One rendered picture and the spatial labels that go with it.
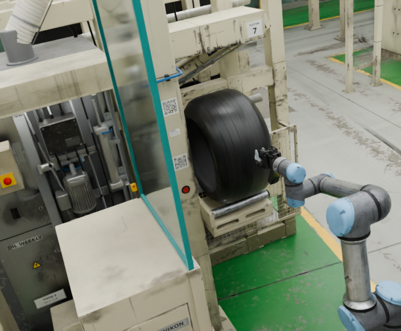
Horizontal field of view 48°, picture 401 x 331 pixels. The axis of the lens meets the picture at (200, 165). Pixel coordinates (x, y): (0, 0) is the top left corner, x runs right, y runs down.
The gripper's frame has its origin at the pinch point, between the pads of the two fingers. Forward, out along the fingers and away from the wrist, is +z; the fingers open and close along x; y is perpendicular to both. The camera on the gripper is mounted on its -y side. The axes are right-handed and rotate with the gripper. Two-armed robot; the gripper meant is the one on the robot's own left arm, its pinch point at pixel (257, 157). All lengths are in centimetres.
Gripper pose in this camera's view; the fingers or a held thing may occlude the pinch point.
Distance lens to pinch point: 216.1
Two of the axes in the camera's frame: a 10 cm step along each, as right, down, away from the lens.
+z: -3.7, -2.7, 8.9
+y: -2.0, -9.1, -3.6
